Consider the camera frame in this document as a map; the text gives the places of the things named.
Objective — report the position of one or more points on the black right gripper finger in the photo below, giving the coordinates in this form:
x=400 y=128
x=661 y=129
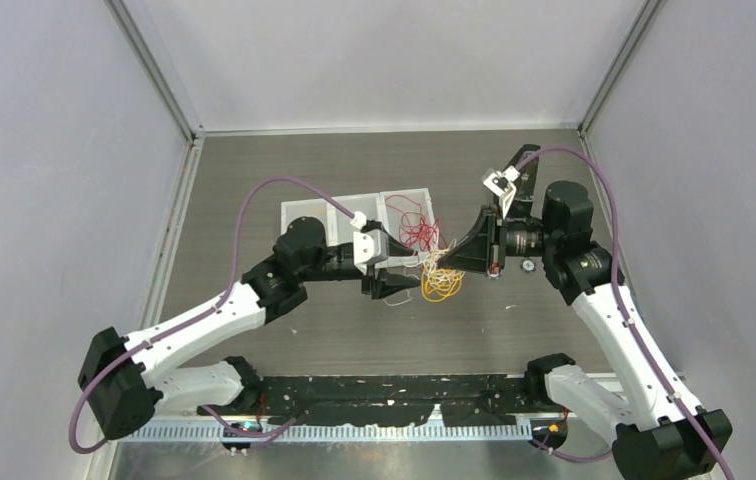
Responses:
x=477 y=244
x=476 y=261

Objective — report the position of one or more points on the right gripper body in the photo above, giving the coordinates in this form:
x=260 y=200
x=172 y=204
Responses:
x=520 y=238

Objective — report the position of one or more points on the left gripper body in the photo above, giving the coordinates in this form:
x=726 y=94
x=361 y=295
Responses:
x=335 y=268

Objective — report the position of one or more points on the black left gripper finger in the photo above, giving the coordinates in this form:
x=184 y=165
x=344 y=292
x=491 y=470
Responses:
x=385 y=284
x=390 y=247

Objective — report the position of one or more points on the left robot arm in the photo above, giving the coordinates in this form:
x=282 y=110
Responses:
x=128 y=379

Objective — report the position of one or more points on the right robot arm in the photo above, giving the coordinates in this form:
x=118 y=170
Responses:
x=656 y=427

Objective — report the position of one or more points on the black metronome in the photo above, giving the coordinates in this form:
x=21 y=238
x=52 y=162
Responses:
x=527 y=175

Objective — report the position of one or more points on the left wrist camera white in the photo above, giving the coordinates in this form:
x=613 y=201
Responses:
x=364 y=239

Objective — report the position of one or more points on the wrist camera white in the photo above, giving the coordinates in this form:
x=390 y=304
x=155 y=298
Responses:
x=364 y=239
x=501 y=183

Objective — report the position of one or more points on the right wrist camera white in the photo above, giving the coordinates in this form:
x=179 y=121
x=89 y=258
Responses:
x=501 y=183

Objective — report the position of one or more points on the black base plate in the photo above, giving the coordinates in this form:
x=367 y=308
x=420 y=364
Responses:
x=389 y=401

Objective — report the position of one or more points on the grey cable duct rail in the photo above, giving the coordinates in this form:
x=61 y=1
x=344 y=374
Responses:
x=432 y=431

